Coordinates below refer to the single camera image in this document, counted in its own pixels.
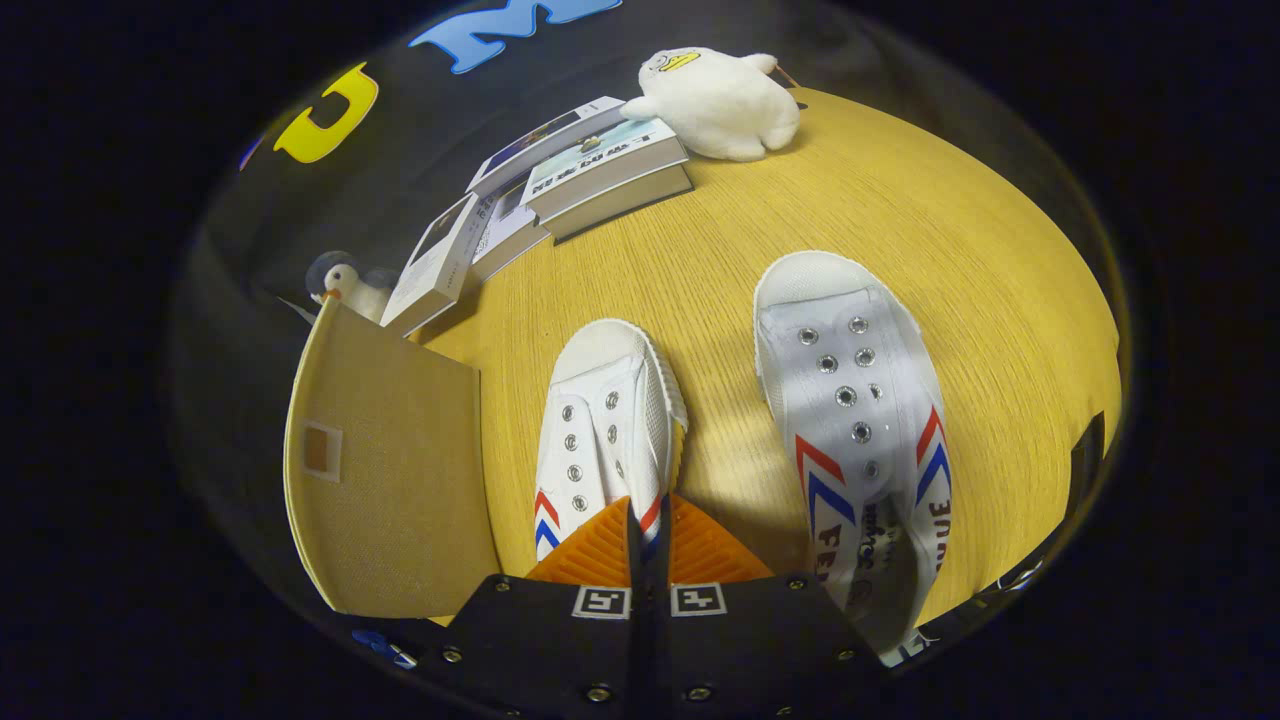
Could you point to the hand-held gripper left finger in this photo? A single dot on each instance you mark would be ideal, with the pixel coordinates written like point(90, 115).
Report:
point(560, 660)

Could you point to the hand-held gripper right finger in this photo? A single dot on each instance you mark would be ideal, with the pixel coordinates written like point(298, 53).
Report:
point(740, 660)

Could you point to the beige storage box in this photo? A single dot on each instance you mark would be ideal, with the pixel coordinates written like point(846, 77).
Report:
point(390, 480)

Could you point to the white canvas shoe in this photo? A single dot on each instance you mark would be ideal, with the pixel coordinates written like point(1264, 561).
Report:
point(610, 400)
point(850, 400)

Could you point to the white book with dark portrait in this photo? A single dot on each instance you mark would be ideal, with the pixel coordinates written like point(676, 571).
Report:
point(435, 265)

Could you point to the grey penguin plush toy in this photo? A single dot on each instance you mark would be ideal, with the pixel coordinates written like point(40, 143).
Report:
point(350, 290)

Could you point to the thin white book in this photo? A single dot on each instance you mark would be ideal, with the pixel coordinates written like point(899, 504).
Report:
point(505, 235)

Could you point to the thick pale cover book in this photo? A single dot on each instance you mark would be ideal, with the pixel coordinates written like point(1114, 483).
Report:
point(600, 170)

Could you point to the book with blue cover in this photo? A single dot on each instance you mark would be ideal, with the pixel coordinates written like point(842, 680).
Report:
point(545, 140)

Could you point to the white duck plush toy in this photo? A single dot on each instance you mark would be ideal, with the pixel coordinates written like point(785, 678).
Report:
point(725, 105)

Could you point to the black angular frame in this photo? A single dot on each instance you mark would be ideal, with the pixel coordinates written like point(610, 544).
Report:
point(1088, 455)

